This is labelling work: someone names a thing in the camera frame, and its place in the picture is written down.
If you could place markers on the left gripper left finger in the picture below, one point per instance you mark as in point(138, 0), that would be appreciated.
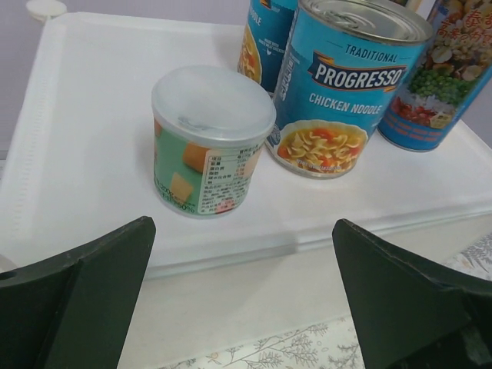
point(73, 310)

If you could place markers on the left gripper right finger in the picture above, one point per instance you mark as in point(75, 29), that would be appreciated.
point(409, 311)

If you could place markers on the blue can pull-tab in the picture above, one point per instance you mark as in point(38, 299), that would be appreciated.
point(264, 41)
point(342, 66)

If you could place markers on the tall can clear lid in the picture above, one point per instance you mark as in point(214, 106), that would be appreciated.
point(449, 75)

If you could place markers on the white plastic storage cabinet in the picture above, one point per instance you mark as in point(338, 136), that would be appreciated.
point(81, 164)

